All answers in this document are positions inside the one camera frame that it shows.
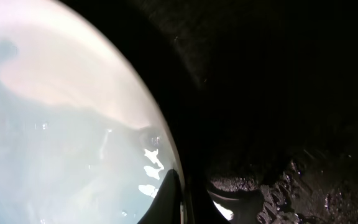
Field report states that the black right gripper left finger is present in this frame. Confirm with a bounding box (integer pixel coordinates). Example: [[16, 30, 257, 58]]
[[138, 169, 182, 224]]

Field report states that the white plate with blue stain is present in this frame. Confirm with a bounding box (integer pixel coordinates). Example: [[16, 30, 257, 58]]
[[0, 1, 184, 224]]

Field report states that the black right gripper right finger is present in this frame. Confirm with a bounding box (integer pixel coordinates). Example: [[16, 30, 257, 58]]
[[186, 176, 229, 224]]

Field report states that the round black tray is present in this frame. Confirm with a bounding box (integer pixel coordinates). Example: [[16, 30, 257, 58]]
[[67, 0, 358, 223]]

